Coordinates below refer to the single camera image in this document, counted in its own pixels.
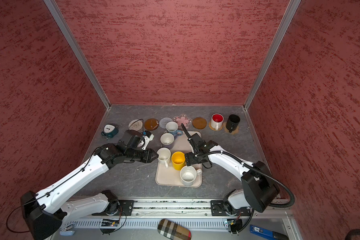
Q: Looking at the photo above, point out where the blue tool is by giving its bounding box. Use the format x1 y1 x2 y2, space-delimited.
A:
250 225 289 240

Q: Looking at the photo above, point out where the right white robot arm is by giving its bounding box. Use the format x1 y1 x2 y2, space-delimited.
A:
185 138 280 215

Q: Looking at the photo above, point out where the white patterned round coaster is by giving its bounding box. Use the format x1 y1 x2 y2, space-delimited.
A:
128 119 144 132

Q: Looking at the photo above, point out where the dark glossy brown coaster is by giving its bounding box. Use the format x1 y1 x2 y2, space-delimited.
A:
144 118 159 131

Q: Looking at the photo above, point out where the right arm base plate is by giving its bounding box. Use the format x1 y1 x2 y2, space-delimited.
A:
210 200 251 217

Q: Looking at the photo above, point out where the aluminium rail frame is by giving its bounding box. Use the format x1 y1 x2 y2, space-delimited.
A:
47 199 302 240

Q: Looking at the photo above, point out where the pink flower coaster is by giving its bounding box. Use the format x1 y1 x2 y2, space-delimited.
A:
173 114 193 130

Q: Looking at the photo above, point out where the black mug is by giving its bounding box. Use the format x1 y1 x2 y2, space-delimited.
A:
226 115 241 133

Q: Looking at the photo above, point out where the plaid glasses case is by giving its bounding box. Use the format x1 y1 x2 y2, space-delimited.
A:
157 219 192 240

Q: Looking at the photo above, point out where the cork coaster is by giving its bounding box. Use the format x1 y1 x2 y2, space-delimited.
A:
223 122 240 135

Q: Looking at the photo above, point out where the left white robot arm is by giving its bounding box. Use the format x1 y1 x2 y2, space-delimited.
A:
21 144 159 240

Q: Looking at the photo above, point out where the yellow mug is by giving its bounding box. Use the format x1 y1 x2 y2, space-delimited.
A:
172 152 186 171

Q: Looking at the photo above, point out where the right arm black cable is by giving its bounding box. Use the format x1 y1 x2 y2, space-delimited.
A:
180 122 296 235

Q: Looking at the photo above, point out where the white mug front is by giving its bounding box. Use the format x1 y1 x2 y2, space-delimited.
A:
180 166 202 187

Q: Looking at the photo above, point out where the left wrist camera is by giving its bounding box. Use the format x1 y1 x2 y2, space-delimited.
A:
118 130 154 150

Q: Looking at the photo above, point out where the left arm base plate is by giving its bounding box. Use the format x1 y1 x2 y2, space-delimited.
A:
105 200 135 216

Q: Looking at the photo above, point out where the white mug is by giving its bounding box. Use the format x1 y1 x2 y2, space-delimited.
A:
157 148 172 168
180 166 202 187

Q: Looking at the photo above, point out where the grey round coaster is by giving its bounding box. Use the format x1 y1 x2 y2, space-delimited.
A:
159 117 173 129

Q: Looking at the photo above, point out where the beige serving tray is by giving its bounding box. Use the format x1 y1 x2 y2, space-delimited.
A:
156 134 202 188

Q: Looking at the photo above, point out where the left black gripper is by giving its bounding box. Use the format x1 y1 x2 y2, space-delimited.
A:
125 147 159 164

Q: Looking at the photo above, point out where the blue floral mug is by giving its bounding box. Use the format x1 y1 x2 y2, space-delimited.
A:
166 121 183 138

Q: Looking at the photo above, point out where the red interior mug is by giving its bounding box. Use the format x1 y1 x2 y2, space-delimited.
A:
210 114 224 129

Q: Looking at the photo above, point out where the small stapler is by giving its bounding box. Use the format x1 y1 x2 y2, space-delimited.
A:
59 224 75 237

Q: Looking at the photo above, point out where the lavender mug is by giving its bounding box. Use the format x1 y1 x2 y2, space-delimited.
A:
160 133 175 149

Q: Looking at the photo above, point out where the brown wooden coaster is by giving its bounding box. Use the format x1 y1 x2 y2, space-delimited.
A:
192 117 207 130

